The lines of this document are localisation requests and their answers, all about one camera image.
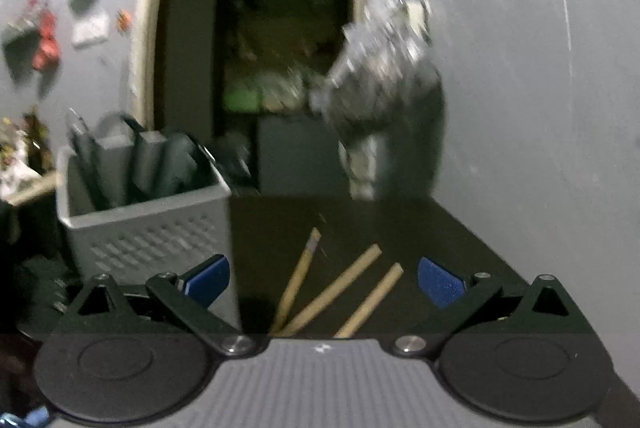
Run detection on white perforated utensil basket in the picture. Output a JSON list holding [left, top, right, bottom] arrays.
[[55, 127, 241, 328]]

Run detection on black handled kitchen scissors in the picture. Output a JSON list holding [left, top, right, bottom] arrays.
[[128, 132, 198, 204]]

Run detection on plain wooden chopstick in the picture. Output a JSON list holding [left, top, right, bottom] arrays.
[[334, 263, 404, 339], [271, 244, 382, 337]]

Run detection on chopstick with grey band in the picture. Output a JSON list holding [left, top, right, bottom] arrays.
[[269, 228, 321, 335]]

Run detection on grey cabinet box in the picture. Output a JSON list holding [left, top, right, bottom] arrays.
[[257, 115, 348, 197]]

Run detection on hanging clear plastic bag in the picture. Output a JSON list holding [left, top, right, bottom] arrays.
[[309, 0, 444, 149]]

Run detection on red hanging item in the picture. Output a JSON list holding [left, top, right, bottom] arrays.
[[32, 9, 61, 72]]

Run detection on white wall switch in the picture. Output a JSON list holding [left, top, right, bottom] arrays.
[[72, 12, 110, 49]]

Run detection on orange wall hook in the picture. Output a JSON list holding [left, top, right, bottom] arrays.
[[116, 10, 132, 34]]

